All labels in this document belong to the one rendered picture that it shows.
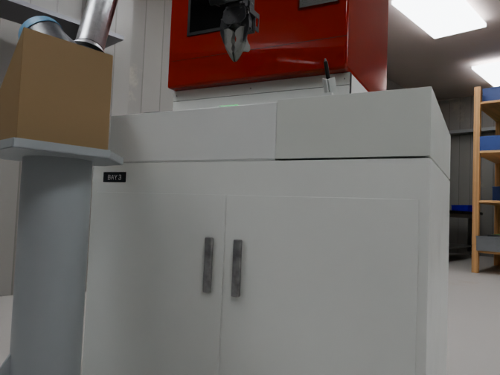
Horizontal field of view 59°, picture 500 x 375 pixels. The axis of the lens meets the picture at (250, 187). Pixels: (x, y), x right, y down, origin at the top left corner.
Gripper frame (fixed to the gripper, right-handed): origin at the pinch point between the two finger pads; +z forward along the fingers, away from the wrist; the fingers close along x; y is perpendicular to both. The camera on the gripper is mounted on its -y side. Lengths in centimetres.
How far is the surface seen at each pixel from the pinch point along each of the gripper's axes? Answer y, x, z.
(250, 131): -3.9, -8.2, 21.5
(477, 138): 535, -52, -63
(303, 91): 59, 2, -6
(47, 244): -32, 28, 51
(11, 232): 105, 244, 66
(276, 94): 59, 14, -5
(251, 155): -3.9, -8.9, 27.5
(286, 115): -3.9, -17.7, 18.1
